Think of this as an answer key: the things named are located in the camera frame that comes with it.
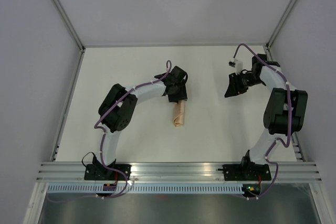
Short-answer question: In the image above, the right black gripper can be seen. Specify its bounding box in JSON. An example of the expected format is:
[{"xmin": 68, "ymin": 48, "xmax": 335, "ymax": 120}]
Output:
[{"xmin": 225, "ymin": 71, "xmax": 264, "ymax": 98}]

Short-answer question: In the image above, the peach cloth napkin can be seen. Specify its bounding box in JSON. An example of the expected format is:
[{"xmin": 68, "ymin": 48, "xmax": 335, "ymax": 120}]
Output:
[{"xmin": 173, "ymin": 100, "xmax": 186, "ymax": 127}]

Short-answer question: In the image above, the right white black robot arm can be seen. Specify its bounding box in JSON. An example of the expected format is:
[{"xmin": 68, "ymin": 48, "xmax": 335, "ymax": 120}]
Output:
[{"xmin": 224, "ymin": 54, "xmax": 308, "ymax": 179}]

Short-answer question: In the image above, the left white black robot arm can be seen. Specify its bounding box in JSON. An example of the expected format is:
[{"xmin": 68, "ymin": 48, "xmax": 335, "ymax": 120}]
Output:
[{"xmin": 93, "ymin": 61, "xmax": 188, "ymax": 180}]

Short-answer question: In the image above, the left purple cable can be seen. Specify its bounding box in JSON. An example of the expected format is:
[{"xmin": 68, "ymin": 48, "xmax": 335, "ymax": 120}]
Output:
[{"xmin": 47, "ymin": 60, "xmax": 173, "ymax": 204}]

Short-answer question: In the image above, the purple cable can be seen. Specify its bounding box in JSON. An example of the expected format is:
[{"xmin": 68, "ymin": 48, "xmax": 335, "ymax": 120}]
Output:
[
  {"xmin": 233, "ymin": 43, "xmax": 292, "ymax": 200},
  {"xmin": 47, "ymin": 60, "xmax": 173, "ymax": 204}
]

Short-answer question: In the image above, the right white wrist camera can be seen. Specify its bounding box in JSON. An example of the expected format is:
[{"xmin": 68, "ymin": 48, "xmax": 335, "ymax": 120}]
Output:
[{"xmin": 228, "ymin": 58, "xmax": 243, "ymax": 74}]

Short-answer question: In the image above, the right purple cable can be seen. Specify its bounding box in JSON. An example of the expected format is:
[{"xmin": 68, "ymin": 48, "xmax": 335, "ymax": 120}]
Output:
[{"xmin": 233, "ymin": 43, "xmax": 292, "ymax": 200}]

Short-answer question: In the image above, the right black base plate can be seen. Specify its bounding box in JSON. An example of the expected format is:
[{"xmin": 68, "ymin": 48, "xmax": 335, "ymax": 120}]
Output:
[{"xmin": 218, "ymin": 163, "xmax": 272, "ymax": 182}]

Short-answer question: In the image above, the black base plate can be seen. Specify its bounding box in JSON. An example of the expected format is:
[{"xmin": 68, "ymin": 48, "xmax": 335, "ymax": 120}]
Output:
[
  {"xmin": 218, "ymin": 163, "xmax": 272, "ymax": 182},
  {"xmin": 84, "ymin": 163, "xmax": 131, "ymax": 181}
]

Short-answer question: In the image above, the right side aluminium rail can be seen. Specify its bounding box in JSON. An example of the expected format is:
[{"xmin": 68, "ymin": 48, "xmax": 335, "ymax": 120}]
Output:
[{"xmin": 264, "ymin": 45, "xmax": 307, "ymax": 162}]

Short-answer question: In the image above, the aluminium rail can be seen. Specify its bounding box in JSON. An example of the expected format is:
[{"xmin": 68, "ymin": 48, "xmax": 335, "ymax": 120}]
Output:
[
  {"xmin": 264, "ymin": 45, "xmax": 307, "ymax": 162},
  {"xmin": 49, "ymin": 48, "xmax": 86, "ymax": 162},
  {"xmin": 36, "ymin": 162, "xmax": 322, "ymax": 184}
]

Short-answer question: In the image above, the front aluminium rail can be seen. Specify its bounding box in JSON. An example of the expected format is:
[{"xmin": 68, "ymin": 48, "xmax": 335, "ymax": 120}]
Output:
[{"xmin": 36, "ymin": 162, "xmax": 322, "ymax": 184}]

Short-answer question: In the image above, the left aluminium frame post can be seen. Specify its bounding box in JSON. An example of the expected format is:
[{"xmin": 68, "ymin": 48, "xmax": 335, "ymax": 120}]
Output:
[{"xmin": 51, "ymin": 0, "xmax": 85, "ymax": 52}]

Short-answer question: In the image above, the aluminium frame post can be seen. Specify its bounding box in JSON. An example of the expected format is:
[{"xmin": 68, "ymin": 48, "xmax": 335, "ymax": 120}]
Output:
[
  {"xmin": 264, "ymin": 0, "xmax": 298, "ymax": 51},
  {"xmin": 51, "ymin": 0, "xmax": 85, "ymax": 52}
]

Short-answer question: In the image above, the left side aluminium rail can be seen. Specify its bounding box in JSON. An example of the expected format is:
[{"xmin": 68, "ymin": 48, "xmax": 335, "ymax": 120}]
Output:
[{"xmin": 49, "ymin": 48, "xmax": 86, "ymax": 162}]

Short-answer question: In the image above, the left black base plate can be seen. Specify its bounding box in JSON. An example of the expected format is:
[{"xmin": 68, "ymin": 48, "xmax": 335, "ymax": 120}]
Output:
[{"xmin": 84, "ymin": 163, "xmax": 131, "ymax": 181}]

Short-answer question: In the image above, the right aluminium frame post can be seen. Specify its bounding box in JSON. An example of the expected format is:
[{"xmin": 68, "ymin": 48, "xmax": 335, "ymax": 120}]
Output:
[{"xmin": 264, "ymin": 0, "xmax": 298, "ymax": 51}]

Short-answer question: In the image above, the white slotted cable duct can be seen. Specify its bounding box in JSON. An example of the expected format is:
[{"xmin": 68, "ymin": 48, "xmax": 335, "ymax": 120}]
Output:
[{"xmin": 47, "ymin": 183, "xmax": 244, "ymax": 194}]

